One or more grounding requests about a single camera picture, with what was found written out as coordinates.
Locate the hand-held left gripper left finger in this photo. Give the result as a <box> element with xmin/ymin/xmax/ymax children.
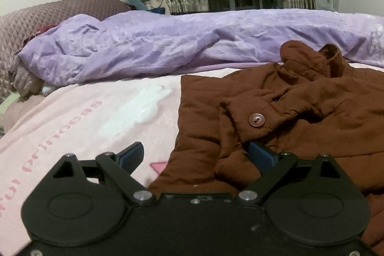
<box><xmin>52</xmin><ymin>141</ymin><xmax>156</xmax><ymax>204</ymax></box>

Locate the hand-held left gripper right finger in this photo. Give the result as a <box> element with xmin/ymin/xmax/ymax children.
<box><xmin>236</xmin><ymin>140</ymin><xmax>343</xmax><ymax>204</ymax></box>

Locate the brown coat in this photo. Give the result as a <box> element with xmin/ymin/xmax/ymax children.
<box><xmin>148</xmin><ymin>41</ymin><xmax>384</xmax><ymax>256</ymax></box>

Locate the pink printed blanket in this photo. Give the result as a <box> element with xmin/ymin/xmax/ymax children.
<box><xmin>0</xmin><ymin>63</ymin><xmax>384</xmax><ymax>256</ymax></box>

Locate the purple duvet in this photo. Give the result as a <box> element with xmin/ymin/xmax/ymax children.
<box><xmin>18</xmin><ymin>9</ymin><xmax>384</xmax><ymax>85</ymax></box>

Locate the beige fuzzy plush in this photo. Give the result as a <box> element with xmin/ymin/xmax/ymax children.
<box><xmin>10</xmin><ymin>62</ymin><xmax>45</xmax><ymax>99</ymax></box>

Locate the mauve quilted headboard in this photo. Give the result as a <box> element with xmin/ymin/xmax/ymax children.
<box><xmin>0</xmin><ymin>0</ymin><xmax>131</xmax><ymax>97</ymax></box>

